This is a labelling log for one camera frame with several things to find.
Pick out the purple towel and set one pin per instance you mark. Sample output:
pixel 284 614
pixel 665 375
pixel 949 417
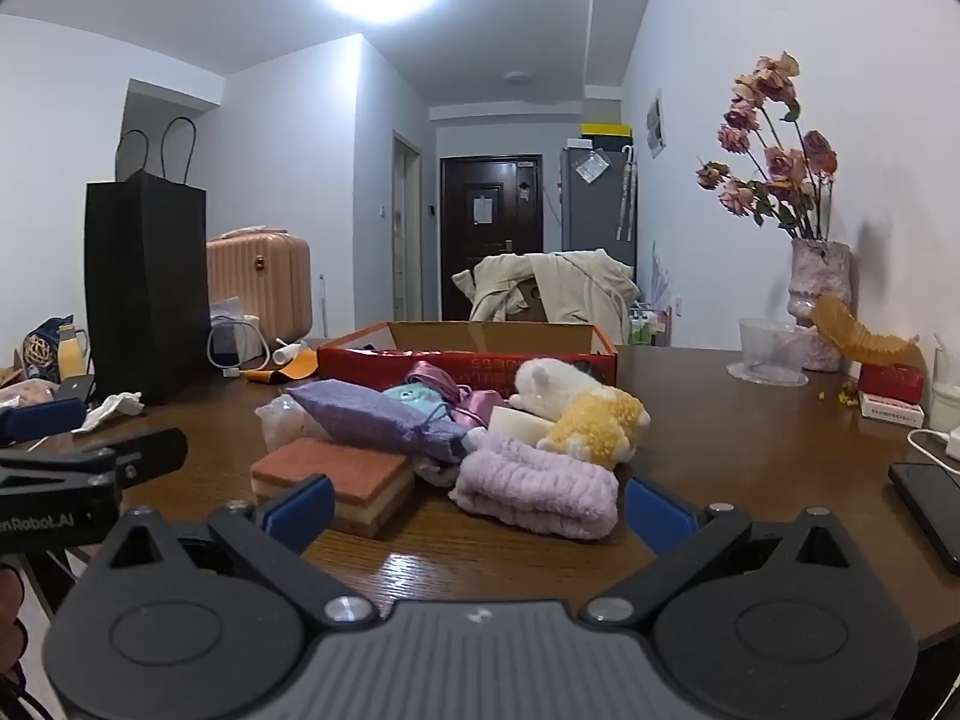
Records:
pixel 360 412

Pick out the dark brown entrance door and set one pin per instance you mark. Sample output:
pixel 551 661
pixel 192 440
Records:
pixel 457 240

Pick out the pink hard suitcase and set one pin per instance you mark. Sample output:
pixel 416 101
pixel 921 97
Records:
pixel 262 277

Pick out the clear plastic cup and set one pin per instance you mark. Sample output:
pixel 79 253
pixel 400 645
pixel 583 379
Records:
pixel 772 352

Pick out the dark blue patterned bag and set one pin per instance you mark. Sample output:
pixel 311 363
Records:
pixel 41 349

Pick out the orange leather piece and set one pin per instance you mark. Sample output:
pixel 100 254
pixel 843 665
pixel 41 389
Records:
pixel 289 369

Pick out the white sponge block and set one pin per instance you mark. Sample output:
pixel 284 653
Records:
pixel 517 424

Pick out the hanging folded umbrella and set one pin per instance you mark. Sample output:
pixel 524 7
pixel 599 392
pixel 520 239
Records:
pixel 624 195

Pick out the white and yellow plush toy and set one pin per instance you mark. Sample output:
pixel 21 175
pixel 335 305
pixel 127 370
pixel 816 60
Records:
pixel 592 420

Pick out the yellow and black box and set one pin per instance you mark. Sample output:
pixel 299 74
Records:
pixel 606 127

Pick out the black phone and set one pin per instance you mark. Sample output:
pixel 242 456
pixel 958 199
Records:
pixel 930 499

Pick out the red cardboard box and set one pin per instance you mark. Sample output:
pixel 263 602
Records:
pixel 360 364

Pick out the pink textured vase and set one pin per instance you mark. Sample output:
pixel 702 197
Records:
pixel 821 277

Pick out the rack of small bottles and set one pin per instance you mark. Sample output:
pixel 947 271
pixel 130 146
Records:
pixel 646 326

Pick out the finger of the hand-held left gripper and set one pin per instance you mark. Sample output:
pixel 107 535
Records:
pixel 37 418
pixel 142 448

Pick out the purple fluffy headband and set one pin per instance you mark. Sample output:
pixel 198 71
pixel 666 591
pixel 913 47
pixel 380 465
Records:
pixel 532 487

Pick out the small red box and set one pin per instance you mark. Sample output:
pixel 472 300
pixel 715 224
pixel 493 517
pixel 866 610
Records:
pixel 892 382

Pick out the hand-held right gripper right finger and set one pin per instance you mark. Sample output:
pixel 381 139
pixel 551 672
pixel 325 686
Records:
pixel 660 514

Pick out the black paper bag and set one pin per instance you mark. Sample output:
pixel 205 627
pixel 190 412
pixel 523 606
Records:
pixel 146 277

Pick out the wall poster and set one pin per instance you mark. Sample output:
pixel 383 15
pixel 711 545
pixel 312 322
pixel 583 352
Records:
pixel 655 124

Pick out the beige coat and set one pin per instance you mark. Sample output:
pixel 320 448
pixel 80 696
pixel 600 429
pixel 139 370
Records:
pixel 585 285

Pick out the pink cloth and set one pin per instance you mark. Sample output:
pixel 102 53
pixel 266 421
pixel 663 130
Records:
pixel 26 392

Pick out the small yellow scraps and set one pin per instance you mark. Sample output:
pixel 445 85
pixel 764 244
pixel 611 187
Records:
pixel 844 394

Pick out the bunch of dried roses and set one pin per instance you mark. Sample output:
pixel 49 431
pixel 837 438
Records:
pixel 780 165

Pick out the clear iridescent plastic bag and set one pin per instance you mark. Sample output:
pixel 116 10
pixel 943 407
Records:
pixel 281 424

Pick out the crumpled white tissue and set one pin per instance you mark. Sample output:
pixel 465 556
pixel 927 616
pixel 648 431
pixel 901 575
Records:
pixel 112 406

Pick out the small white plastic item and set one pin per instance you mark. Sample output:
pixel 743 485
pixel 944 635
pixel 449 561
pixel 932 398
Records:
pixel 289 351

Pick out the orange layered sponge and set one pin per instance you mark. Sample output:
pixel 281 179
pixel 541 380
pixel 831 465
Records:
pixel 330 469

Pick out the grey fridge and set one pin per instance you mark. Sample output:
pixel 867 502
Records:
pixel 592 217

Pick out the brown cardboard box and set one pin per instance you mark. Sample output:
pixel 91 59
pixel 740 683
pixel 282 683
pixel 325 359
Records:
pixel 534 304

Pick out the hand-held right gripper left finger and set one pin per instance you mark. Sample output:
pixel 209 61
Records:
pixel 304 510

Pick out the blue plush toy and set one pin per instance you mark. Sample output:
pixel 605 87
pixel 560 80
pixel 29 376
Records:
pixel 409 395

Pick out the orange ruffled paper item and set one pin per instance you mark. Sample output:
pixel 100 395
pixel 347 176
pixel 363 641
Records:
pixel 862 341

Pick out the pink satin pouch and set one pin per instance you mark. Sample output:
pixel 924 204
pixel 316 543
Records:
pixel 427 375

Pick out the red and white small boxes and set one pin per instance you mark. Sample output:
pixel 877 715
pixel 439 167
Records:
pixel 892 409

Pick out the light wooden side door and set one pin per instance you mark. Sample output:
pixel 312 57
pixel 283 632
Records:
pixel 409 240

